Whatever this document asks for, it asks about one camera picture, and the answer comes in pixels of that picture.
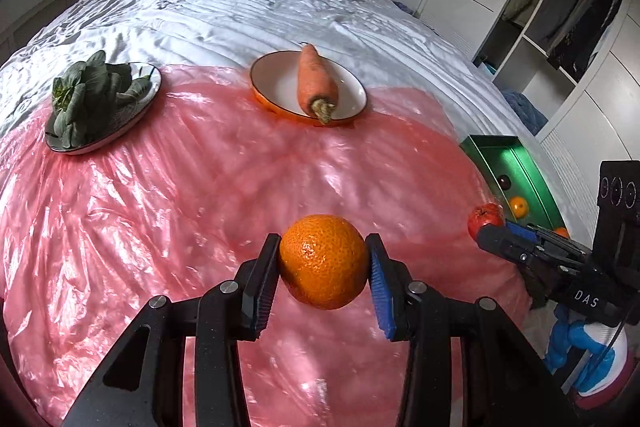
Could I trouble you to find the red tomato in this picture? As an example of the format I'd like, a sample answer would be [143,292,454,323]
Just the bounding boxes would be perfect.
[468,202,506,239]

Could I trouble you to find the orange mandarin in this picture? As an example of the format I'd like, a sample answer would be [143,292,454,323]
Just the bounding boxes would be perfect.
[279,215,370,310]

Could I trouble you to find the right hand blue white glove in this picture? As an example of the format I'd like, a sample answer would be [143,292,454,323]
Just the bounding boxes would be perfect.
[544,305,634,409]

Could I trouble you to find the orange fruit tray edge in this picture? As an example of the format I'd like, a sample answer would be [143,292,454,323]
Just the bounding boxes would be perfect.
[553,227,570,239]

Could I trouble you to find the yellow orange in tray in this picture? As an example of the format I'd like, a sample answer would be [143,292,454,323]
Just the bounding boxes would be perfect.
[509,196,529,219]

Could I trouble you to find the dark plum in tray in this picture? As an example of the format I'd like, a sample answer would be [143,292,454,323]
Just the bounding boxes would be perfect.
[498,174,512,191]

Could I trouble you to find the green tray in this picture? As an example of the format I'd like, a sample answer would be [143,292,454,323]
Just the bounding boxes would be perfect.
[460,134,565,231]

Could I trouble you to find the blue cloth on floor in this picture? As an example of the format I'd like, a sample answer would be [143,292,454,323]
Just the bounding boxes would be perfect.
[501,90,548,135]

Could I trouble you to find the pink plastic sheet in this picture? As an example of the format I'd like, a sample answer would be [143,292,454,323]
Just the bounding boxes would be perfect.
[1,66,530,426]

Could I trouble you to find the hanging dark clothes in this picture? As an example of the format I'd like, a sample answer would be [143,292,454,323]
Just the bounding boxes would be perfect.
[501,0,623,81]

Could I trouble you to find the white wardrobe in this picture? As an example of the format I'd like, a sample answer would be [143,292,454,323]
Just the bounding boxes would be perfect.
[420,0,639,225]

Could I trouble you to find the orange carrot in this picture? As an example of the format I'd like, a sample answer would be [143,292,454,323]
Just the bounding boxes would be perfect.
[297,43,340,124]

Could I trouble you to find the grey plate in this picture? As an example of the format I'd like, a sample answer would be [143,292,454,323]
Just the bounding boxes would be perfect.
[44,60,164,156]

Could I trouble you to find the green leafy vegetable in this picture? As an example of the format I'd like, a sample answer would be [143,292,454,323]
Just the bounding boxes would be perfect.
[45,50,154,152]

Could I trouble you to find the orange white bowl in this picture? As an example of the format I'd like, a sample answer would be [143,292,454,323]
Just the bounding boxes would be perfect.
[248,50,369,127]

